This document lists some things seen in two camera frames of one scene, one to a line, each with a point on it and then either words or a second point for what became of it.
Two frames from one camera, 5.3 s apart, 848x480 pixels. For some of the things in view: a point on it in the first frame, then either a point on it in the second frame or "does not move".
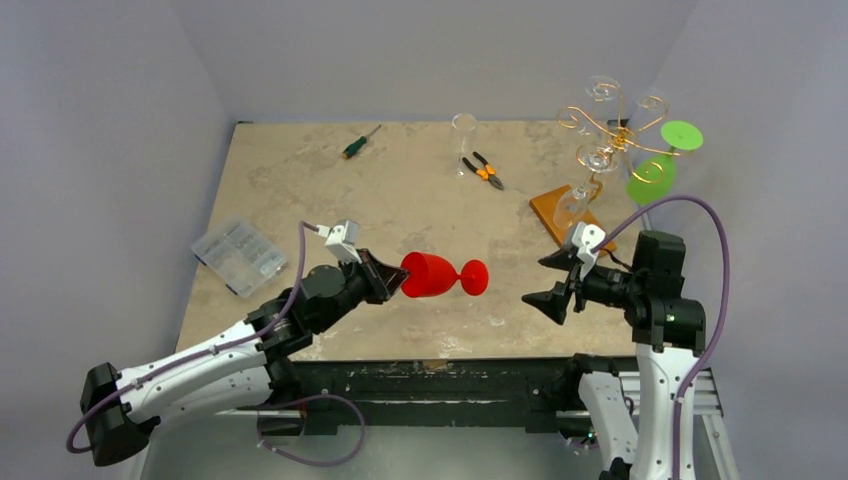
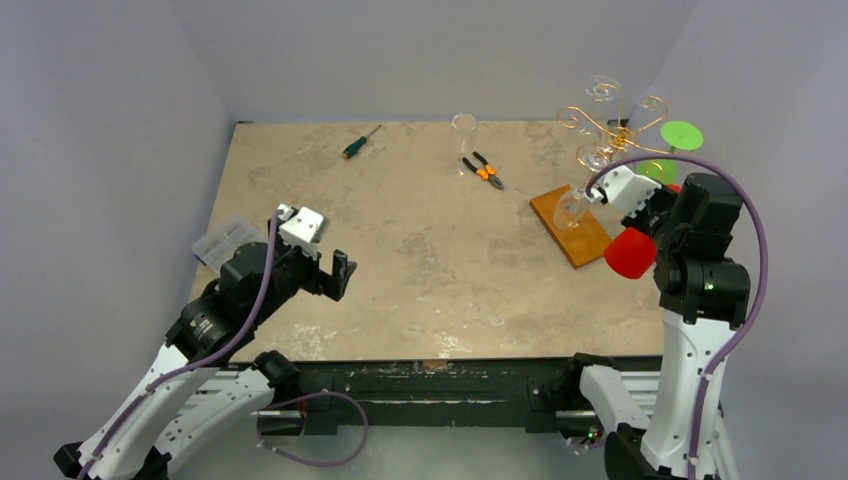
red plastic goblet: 428,275 -> 631,253
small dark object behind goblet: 355,145 does not move
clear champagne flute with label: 572,208 does not move
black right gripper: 573,285 -> 645,217
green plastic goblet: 653,177 does not move
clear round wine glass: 606,115 does not move
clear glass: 651,113 does not move
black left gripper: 389,276 -> 321,281
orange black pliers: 488,174 does not move
